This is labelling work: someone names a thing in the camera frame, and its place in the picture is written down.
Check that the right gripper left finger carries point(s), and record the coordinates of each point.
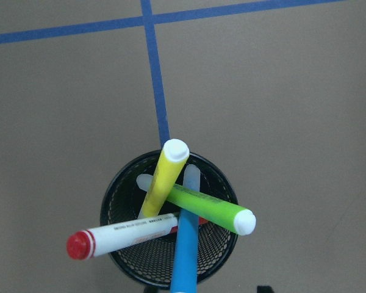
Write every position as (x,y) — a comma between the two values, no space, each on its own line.
(151,289)

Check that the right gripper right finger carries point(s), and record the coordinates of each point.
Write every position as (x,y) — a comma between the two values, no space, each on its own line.
(263,289)

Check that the blue highlighter pen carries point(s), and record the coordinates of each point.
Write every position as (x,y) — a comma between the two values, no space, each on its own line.
(184,273)

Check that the green highlighter pen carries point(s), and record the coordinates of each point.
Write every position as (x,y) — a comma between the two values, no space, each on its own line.
(227,215)

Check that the red white marker pen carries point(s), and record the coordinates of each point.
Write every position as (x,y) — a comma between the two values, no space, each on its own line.
(94,242)

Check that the yellow highlighter pen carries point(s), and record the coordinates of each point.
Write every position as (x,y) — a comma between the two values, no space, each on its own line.
(171,161)

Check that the black mesh pen cup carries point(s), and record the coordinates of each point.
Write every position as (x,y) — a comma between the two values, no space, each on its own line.
(148,253)

